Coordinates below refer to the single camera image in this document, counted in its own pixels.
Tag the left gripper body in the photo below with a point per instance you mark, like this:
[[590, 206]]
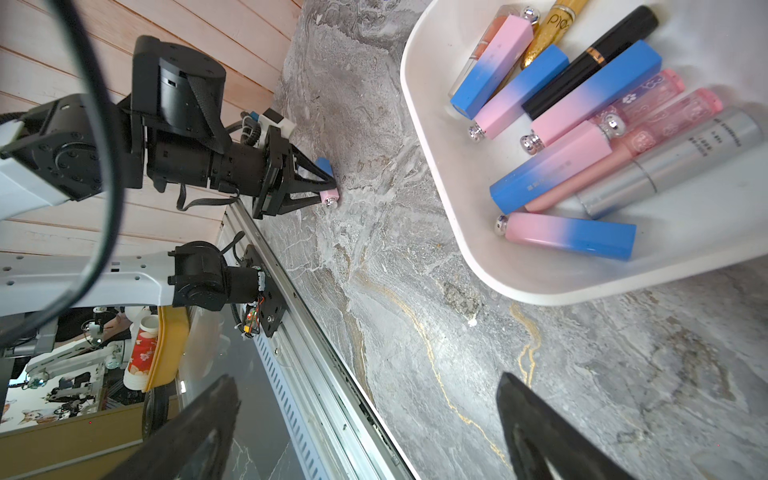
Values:
[[208, 178]]

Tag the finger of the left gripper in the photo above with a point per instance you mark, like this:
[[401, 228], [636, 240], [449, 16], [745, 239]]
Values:
[[319, 170], [280, 203]]

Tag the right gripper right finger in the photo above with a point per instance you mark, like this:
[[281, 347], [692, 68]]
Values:
[[542, 443]]

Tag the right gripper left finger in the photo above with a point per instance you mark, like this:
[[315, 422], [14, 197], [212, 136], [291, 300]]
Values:
[[194, 445]]

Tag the orange lip gloss tube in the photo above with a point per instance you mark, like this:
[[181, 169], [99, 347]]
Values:
[[480, 36]]

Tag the gold lipstick tube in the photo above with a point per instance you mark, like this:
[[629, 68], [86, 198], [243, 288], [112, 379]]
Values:
[[548, 31]]

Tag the silver lipstick tube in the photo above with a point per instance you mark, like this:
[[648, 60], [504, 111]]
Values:
[[721, 138]]

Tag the pink blue lipstick tall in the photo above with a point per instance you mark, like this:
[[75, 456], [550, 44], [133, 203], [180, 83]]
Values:
[[623, 74]]

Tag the black lipstick tube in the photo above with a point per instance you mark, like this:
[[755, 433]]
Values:
[[637, 25]]

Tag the pink bear lip gloss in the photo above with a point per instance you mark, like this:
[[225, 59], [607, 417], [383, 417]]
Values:
[[680, 116]]

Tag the pink blue lipstick sideways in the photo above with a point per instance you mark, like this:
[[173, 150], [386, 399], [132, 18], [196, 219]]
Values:
[[505, 107]]

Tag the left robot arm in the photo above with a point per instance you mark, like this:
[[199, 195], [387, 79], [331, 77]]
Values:
[[168, 130]]

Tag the red white cup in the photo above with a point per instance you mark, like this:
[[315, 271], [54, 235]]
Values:
[[136, 374]]

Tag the yellow tray outside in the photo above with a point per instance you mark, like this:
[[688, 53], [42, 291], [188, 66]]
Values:
[[174, 327]]

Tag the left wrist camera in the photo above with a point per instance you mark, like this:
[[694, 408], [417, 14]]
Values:
[[254, 127]]

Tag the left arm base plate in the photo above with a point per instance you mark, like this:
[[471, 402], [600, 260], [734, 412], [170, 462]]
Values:
[[265, 314]]

